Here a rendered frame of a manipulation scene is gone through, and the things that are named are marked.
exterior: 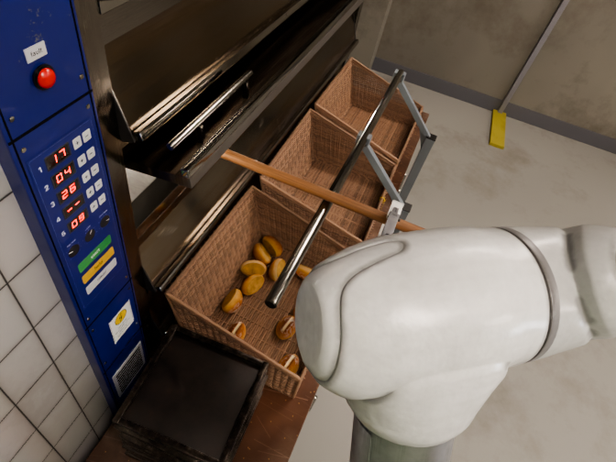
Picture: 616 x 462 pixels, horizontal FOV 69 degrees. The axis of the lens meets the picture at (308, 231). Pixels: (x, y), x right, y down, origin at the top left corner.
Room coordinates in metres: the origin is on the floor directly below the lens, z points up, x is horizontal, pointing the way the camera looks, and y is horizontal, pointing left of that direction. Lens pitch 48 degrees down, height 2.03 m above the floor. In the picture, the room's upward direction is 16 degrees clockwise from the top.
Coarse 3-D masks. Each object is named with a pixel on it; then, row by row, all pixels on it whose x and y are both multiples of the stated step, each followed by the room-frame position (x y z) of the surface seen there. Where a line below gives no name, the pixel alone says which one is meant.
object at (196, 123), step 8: (248, 72) 0.92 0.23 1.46; (240, 80) 0.89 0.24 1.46; (232, 88) 0.85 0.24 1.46; (248, 88) 0.91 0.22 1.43; (224, 96) 0.81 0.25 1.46; (248, 96) 0.91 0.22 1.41; (216, 104) 0.78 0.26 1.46; (208, 112) 0.74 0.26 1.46; (192, 120) 0.70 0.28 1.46; (200, 120) 0.71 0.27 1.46; (184, 128) 0.67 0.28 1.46; (192, 128) 0.68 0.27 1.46; (200, 128) 0.71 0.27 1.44; (176, 136) 0.64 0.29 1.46; (184, 136) 0.65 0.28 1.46; (200, 136) 0.71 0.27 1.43; (168, 144) 0.62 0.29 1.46; (176, 144) 0.63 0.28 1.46
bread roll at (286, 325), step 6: (282, 318) 0.81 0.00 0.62; (288, 318) 0.81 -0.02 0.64; (294, 318) 0.82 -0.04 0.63; (282, 324) 0.78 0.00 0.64; (288, 324) 0.78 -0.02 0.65; (294, 324) 0.80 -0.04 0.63; (276, 330) 0.77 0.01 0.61; (282, 330) 0.76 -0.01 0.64; (288, 330) 0.77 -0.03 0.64; (294, 330) 0.78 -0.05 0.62; (282, 336) 0.75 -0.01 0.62; (288, 336) 0.75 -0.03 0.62
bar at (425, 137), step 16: (400, 80) 1.65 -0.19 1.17; (384, 96) 1.49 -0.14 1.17; (416, 112) 1.67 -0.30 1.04; (368, 128) 1.27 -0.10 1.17; (368, 144) 1.22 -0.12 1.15; (432, 144) 1.64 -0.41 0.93; (352, 160) 1.08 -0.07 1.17; (368, 160) 1.22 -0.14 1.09; (416, 160) 1.65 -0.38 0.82; (336, 176) 1.00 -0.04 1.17; (384, 176) 1.20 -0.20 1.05; (416, 176) 1.64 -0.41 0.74; (336, 192) 0.93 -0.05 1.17; (400, 192) 1.65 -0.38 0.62; (320, 208) 0.85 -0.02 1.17; (320, 224) 0.80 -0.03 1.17; (304, 240) 0.72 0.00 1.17; (288, 272) 0.61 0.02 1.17; (272, 288) 0.57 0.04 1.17; (272, 304) 0.53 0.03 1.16
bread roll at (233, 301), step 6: (228, 294) 0.85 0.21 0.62; (234, 294) 0.84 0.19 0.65; (240, 294) 0.85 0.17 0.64; (228, 300) 0.81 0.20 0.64; (234, 300) 0.82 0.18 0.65; (240, 300) 0.83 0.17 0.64; (222, 306) 0.79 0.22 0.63; (228, 306) 0.79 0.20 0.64; (234, 306) 0.80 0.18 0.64; (228, 312) 0.78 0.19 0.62
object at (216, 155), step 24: (312, 0) 1.59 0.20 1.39; (336, 0) 1.62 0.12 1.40; (360, 0) 1.67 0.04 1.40; (288, 24) 1.37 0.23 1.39; (312, 24) 1.39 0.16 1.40; (336, 24) 1.42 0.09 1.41; (264, 48) 1.18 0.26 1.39; (288, 48) 1.20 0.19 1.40; (240, 72) 1.03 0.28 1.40; (264, 72) 1.04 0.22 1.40; (216, 96) 0.90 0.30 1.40; (240, 96) 0.91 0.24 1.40; (216, 120) 0.80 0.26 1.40; (144, 144) 0.67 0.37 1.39; (192, 144) 0.70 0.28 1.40; (144, 168) 0.61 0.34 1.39; (168, 168) 0.61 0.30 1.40
